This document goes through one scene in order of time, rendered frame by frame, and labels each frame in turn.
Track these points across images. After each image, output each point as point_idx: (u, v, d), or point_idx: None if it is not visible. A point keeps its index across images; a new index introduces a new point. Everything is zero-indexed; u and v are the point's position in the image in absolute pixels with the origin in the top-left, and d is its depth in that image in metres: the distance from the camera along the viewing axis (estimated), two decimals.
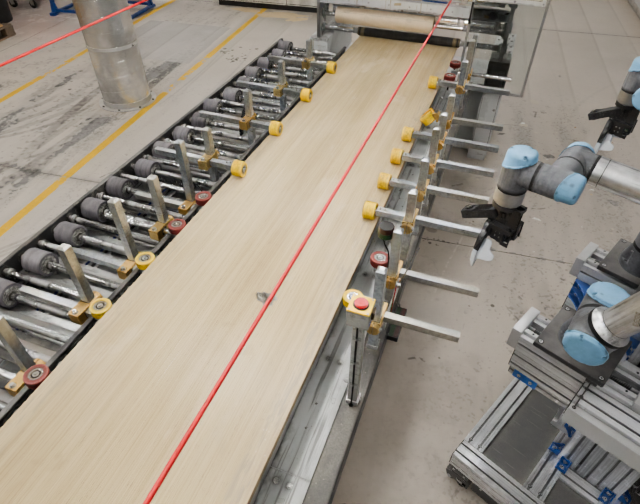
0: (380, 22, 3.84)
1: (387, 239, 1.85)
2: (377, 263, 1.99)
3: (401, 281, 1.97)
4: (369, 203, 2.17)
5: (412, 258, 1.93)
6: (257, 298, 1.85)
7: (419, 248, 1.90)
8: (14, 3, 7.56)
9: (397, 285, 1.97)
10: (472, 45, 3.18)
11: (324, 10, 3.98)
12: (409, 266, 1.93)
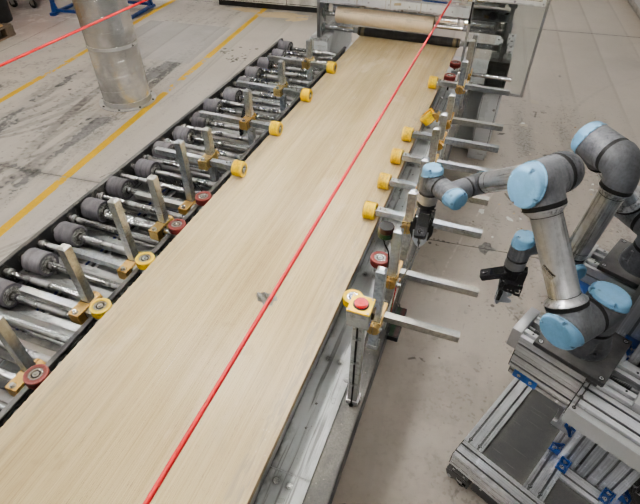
0: (380, 22, 3.84)
1: (387, 239, 1.85)
2: (377, 263, 1.99)
3: (401, 281, 1.97)
4: (369, 203, 2.17)
5: (412, 258, 1.93)
6: (257, 298, 1.85)
7: (419, 248, 1.90)
8: (14, 3, 7.56)
9: (397, 285, 1.97)
10: (472, 45, 3.18)
11: (324, 10, 3.98)
12: (409, 266, 1.93)
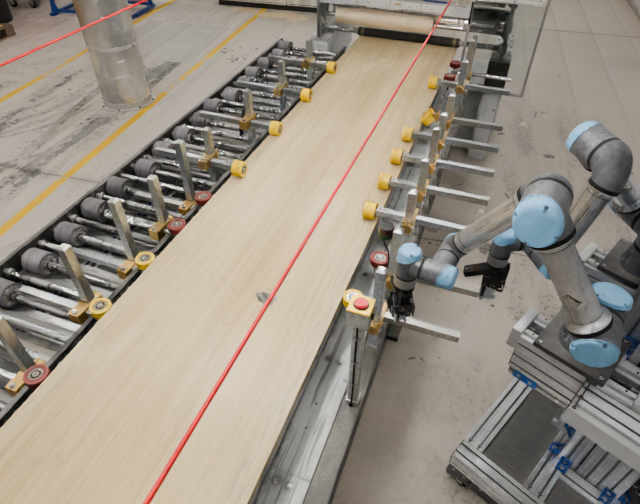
0: (380, 22, 3.84)
1: (387, 239, 1.85)
2: (377, 263, 1.99)
3: None
4: (369, 203, 2.17)
5: None
6: (257, 298, 1.85)
7: None
8: (14, 3, 7.56)
9: None
10: (472, 45, 3.18)
11: (324, 10, 3.98)
12: None
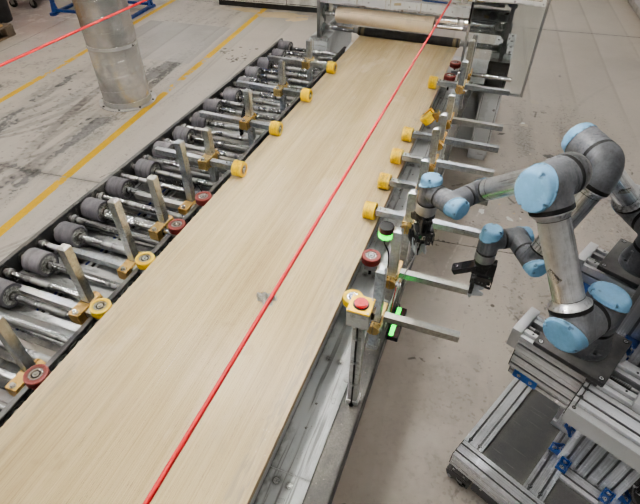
0: (380, 22, 3.84)
1: (387, 239, 1.85)
2: (368, 261, 2.00)
3: (401, 281, 1.97)
4: (369, 203, 2.17)
5: (412, 258, 1.93)
6: (257, 298, 1.85)
7: None
8: (14, 3, 7.56)
9: (397, 285, 1.97)
10: (472, 45, 3.18)
11: (324, 10, 3.98)
12: (409, 266, 1.93)
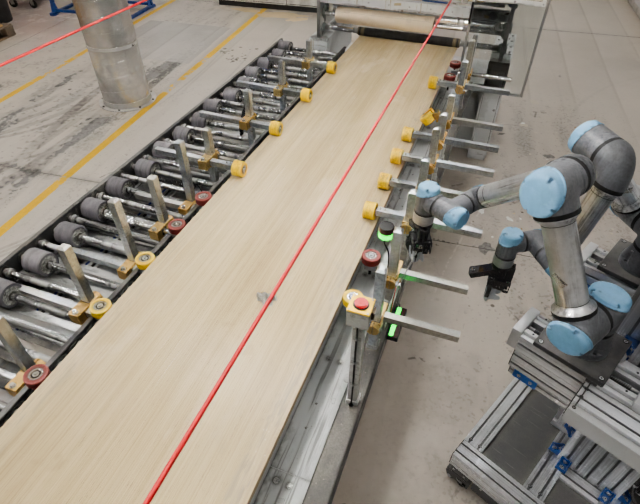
0: (380, 22, 3.84)
1: (387, 239, 1.85)
2: (368, 261, 2.00)
3: (401, 281, 1.97)
4: (369, 203, 2.17)
5: None
6: (257, 298, 1.85)
7: None
8: (14, 3, 7.56)
9: (397, 285, 1.97)
10: (472, 45, 3.18)
11: (324, 10, 3.98)
12: (409, 265, 1.94)
